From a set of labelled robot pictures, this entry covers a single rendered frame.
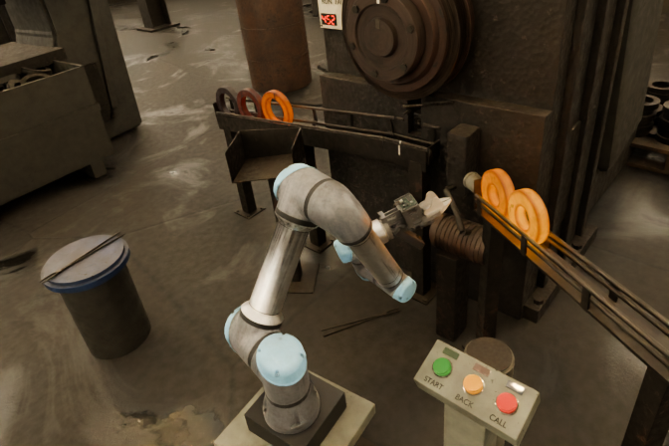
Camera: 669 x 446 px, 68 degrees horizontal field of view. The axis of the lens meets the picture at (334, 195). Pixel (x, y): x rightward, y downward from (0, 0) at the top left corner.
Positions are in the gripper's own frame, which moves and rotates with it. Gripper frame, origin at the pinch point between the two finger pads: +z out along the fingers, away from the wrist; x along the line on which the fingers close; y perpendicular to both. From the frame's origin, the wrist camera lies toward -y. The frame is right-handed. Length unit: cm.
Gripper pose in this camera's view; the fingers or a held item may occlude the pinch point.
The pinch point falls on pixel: (447, 202)
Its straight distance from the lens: 149.8
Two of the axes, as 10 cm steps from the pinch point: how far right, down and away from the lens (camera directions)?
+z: 8.9, -4.6, -0.2
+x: -2.4, -4.8, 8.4
